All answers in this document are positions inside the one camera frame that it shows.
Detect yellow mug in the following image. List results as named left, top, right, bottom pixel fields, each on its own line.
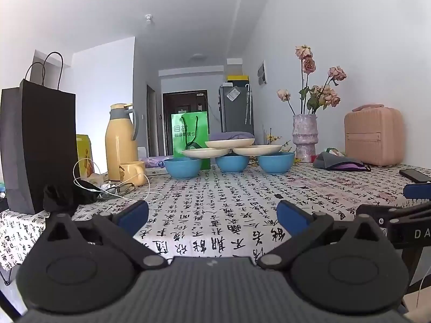
left=119, top=161, right=149, bottom=186

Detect dark wooden door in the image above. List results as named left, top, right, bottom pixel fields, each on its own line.
left=162, top=90, right=208, bottom=157

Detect purple tissue pack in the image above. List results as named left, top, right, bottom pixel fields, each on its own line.
left=140, top=156, right=172, bottom=169

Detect white cable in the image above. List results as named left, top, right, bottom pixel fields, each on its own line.
left=73, top=158, right=160, bottom=206

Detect grey purple pouch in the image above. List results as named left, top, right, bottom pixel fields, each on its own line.
left=313, top=148, right=371, bottom=171

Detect black phone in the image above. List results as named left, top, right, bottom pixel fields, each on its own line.
left=399, top=169, right=431, bottom=184

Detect yellow thermos jug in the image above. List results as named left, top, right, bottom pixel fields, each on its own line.
left=105, top=103, right=140, bottom=182

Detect folded umbrella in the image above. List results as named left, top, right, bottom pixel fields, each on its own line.
left=245, top=84, right=252, bottom=125

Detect yellow cardboard box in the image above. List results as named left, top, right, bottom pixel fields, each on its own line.
left=76, top=135, right=95, bottom=179

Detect cream plate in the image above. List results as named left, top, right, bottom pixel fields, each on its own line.
left=205, top=138, right=255, bottom=149
left=232, top=145, right=283, bottom=156
left=182, top=148, right=232, bottom=159

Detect black cloth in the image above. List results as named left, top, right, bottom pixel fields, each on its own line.
left=43, top=180, right=102, bottom=214

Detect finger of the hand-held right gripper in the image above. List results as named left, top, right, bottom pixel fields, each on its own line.
left=403, top=183, right=431, bottom=200

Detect dried pink roses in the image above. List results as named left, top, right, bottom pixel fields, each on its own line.
left=277, top=45, right=347, bottom=115

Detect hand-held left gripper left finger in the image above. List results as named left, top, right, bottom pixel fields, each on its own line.
left=44, top=200, right=169, bottom=271

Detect pink hard case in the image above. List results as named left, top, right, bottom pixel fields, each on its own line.
left=344, top=104, right=404, bottom=166

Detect blue bowl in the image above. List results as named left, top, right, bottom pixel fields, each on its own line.
left=163, top=157, right=203, bottom=180
left=215, top=155, right=250, bottom=173
left=258, top=152, right=296, bottom=175

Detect black paper bag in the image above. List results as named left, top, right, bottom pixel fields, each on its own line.
left=0, top=51, right=81, bottom=215

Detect grey fridge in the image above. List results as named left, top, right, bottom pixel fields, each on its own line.
left=219, top=82, right=255, bottom=135

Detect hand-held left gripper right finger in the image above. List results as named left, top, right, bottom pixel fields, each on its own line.
left=258, top=200, right=386, bottom=271

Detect purple jacket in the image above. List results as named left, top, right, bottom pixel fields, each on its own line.
left=209, top=131, right=255, bottom=142

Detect green paper bag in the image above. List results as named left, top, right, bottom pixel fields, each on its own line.
left=171, top=111, right=211, bottom=170

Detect yellow flower sprigs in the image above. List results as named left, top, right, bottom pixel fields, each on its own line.
left=264, top=129, right=302, bottom=162

